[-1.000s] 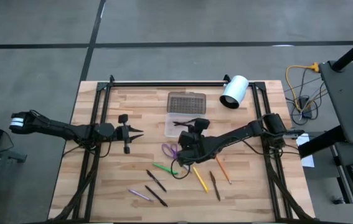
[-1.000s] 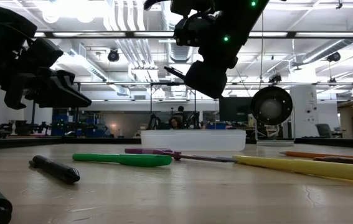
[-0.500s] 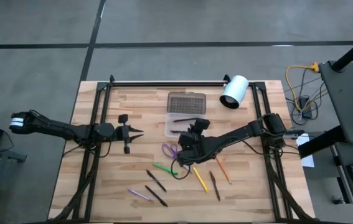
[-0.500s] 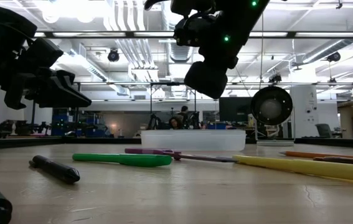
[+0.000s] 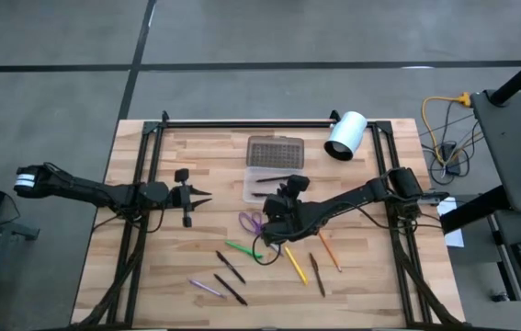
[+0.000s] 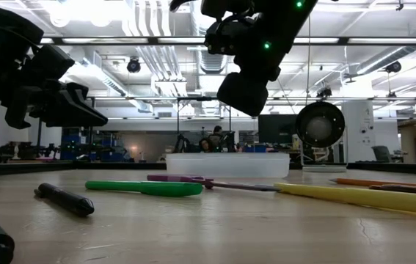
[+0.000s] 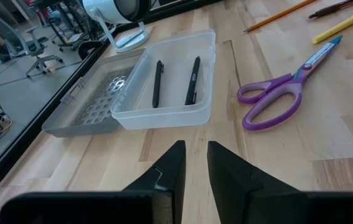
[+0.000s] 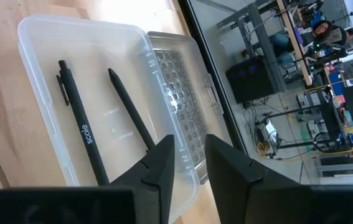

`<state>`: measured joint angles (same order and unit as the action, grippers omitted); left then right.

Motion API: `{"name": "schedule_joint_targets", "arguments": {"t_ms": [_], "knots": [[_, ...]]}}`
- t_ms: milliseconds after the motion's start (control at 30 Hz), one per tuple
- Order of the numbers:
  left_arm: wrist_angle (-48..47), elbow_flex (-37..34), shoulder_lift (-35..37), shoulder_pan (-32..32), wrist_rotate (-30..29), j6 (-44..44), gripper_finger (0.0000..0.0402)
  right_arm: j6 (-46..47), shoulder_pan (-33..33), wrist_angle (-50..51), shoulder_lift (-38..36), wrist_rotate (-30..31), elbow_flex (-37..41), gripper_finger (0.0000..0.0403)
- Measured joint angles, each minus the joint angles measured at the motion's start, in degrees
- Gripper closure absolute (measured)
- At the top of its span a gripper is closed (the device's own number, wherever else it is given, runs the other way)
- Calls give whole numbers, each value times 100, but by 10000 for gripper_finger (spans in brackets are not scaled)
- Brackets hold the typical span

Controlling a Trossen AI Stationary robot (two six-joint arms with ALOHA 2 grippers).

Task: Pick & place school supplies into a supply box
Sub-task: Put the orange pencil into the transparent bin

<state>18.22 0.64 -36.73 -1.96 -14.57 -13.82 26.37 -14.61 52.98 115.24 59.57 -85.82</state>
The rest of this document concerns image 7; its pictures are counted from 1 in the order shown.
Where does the slim black pen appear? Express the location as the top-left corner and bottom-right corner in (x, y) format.
(152, 60), (164, 109)

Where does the clear plastic supply box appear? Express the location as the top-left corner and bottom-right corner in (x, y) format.
(110, 29), (217, 131)

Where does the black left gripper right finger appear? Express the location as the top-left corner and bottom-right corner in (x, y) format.
(207, 141), (353, 224)

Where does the orange pencil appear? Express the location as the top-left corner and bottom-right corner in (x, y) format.
(243, 0), (317, 34)

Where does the grey office chair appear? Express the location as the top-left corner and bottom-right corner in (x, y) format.
(0, 14), (64, 80)

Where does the yellow marker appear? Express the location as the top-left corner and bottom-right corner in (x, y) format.
(312, 1), (353, 45)

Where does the purple pen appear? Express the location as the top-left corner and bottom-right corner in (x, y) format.
(237, 35), (344, 131)

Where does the brown pen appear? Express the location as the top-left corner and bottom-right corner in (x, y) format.
(308, 0), (353, 20)

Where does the wheeled equipment cart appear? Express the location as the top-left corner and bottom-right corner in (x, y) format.
(31, 0), (92, 53)

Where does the yellow floor cable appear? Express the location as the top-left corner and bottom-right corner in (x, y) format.
(0, 119), (13, 136)

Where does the white desk fan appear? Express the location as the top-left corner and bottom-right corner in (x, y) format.
(82, 0), (151, 53)

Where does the black pen white print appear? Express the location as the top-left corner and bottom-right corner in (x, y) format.
(184, 55), (201, 106)

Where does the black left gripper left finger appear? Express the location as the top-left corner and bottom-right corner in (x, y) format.
(0, 139), (187, 224)

